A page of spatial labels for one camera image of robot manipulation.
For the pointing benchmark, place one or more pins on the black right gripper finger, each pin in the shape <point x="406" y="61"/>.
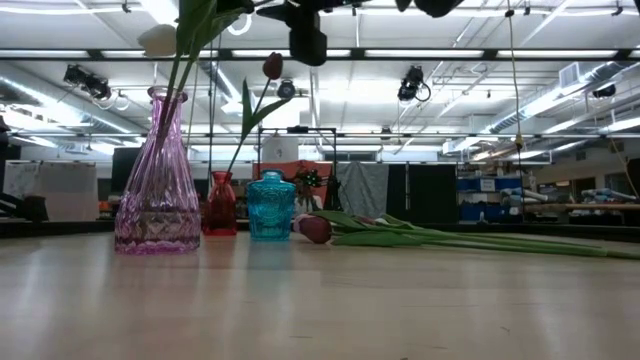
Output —
<point x="237" y="5"/>
<point x="277" y="10"/>

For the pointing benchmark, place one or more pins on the white artificial tulip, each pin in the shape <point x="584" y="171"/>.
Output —
<point x="157" y="40"/>
<point x="299" y="222"/>

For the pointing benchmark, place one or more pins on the pale background robot arm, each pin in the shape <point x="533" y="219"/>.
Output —
<point x="605" y="194"/>
<point x="520" y="194"/>

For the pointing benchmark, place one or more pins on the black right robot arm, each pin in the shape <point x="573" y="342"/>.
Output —
<point x="435" y="6"/>

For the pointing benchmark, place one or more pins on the background black robot arm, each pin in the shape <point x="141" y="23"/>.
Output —
<point x="332" y="195"/>

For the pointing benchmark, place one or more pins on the teal embossed glass vase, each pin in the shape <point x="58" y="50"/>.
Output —
<point x="270" y="210"/>

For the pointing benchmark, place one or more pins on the small red glass vase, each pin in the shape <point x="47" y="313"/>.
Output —
<point x="220" y="210"/>

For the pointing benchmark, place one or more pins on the purple ribbed glass vase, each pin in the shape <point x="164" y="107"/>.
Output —
<point x="160" y="200"/>

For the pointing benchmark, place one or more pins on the red tulip with green leaf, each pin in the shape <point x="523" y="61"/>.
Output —
<point x="273" y="66"/>

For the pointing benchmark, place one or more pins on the white cylinder bucket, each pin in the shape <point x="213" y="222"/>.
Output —
<point x="280" y="150"/>

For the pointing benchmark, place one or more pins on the orange cloth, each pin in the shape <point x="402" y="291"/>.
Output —
<point x="325" y="167"/>

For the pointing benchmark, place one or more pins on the black overhead light beam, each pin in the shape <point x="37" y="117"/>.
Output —
<point x="490" y="54"/>

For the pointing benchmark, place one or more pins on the grey cloth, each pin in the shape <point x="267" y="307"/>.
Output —
<point x="362" y="190"/>

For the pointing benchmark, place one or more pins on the black monitor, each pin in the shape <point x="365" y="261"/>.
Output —
<point x="122" y="170"/>

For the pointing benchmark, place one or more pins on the pink artificial tulip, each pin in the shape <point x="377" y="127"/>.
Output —
<point x="368" y="220"/>

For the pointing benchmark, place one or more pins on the black room divider panel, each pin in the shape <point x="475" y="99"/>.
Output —
<point x="430" y="195"/>

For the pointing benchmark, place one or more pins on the blue storage bin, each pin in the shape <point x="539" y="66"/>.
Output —
<point x="490" y="214"/>
<point x="467" y="185"/>

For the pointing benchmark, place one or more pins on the white board panel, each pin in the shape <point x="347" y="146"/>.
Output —
<point x="60" y="190"/>

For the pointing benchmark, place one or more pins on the white ceiling air vent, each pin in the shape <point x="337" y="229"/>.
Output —
<point x="569" y="75"/>

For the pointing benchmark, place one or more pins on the dark round container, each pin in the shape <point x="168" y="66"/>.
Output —
<point x="35" y="210"/>

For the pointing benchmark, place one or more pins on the black ceiling dome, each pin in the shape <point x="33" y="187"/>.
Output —
<point x="605" y="91"/>

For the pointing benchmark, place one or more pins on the wooden background table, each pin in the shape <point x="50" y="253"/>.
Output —
<point x="590" y="206"/>

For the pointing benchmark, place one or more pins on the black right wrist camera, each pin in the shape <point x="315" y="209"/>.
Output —
<point x="307" y="45"/>

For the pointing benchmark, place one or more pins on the round ceiling camera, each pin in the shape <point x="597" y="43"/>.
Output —
<point x="286" y="90"/>

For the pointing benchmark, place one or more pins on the black ceiling camera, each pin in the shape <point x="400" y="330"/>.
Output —
<point x="412" y="80"/>
<point x="95" y="87"/>

